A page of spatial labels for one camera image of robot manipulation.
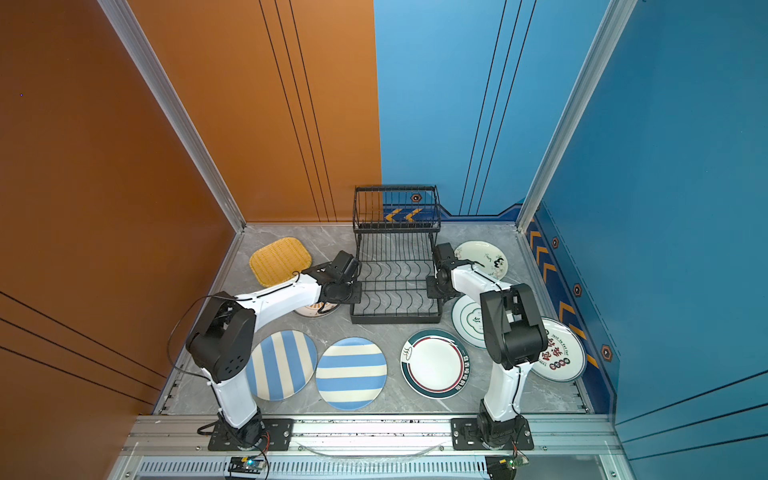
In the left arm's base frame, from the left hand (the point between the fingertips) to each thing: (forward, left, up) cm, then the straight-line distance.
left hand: (360, 293), depth 94 cm
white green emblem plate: (-7, -34, -5) cm, 35 cm away
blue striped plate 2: (-22, +1, -7) cm, 23 cm away
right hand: (+3, -24, -3) cm, 25 cm away
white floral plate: (+18, -47, -4) cm, 50 cm away
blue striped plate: (-21, +21, -6) cm, 30 cm away
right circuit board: (-44, -37, -6) cm, 58 cm away
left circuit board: (-44, +24, -7) cm, 50 cm away
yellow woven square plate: (+17, +32, -5) cm, 36 cm away
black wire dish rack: (+10, -11, +20) cm, 25 cm away
